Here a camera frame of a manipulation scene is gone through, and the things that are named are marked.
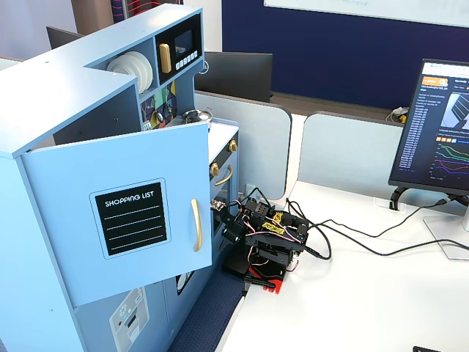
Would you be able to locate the blue oven door with window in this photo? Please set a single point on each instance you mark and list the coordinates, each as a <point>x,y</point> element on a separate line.
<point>233,190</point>

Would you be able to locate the grey desk divider panel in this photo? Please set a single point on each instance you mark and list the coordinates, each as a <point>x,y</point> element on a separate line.
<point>340,154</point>
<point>264,146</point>

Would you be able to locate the black toy microwave door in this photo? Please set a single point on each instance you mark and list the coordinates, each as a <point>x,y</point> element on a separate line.
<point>183,26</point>

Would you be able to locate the silver monitor stand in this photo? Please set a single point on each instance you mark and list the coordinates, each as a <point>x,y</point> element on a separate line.
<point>454,253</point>

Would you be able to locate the red arm base clamp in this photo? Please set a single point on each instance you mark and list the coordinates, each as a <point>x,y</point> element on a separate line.
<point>276,284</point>

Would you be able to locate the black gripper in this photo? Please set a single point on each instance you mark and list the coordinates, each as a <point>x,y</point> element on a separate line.
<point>230,228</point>

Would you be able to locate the lit computer monitor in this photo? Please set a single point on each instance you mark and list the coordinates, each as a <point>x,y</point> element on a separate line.
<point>425,128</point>

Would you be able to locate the whiteboard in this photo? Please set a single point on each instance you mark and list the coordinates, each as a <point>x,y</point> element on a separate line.
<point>366,7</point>

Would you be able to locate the steel pot with lid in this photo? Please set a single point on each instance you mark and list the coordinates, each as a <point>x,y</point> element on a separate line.
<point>194,115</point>

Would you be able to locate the blue toy kitchen cabinet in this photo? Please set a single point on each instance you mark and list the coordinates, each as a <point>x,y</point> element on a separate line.
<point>55,91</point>

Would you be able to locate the steel skimmer spoon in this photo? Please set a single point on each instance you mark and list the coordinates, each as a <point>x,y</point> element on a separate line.
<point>146,126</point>

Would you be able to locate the black monitor with dark back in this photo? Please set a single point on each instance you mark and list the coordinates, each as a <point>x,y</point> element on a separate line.
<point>238,77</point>

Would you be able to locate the blue shopping list door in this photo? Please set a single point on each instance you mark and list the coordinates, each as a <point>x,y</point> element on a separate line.
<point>73,256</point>

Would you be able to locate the white toy plate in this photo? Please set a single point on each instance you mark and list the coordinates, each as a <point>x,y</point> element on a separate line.
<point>145,80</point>
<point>122,66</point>
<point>150,76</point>

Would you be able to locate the steel ladle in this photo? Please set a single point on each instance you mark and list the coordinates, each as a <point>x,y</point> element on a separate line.
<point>160,116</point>

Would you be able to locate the steel serving spoon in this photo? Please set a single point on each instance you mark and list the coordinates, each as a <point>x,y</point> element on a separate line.
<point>169,108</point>

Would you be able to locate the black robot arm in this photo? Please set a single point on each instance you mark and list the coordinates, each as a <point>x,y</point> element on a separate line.
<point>278,249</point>

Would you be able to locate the black flat device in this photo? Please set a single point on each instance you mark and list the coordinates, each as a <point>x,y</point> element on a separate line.
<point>425,349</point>

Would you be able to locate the gold stove knob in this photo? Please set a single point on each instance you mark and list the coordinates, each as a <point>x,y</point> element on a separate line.
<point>214,169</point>
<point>232,145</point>

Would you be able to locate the small circuit board camera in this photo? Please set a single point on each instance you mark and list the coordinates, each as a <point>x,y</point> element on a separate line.
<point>218,205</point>

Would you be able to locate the blue ice dispenser door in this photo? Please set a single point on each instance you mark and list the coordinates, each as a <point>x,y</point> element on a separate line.
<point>95,330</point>

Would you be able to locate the black base block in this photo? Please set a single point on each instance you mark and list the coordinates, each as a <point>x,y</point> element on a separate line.
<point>236,265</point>

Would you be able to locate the dark grey monitor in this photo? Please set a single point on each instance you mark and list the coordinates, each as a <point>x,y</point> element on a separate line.
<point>62,38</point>

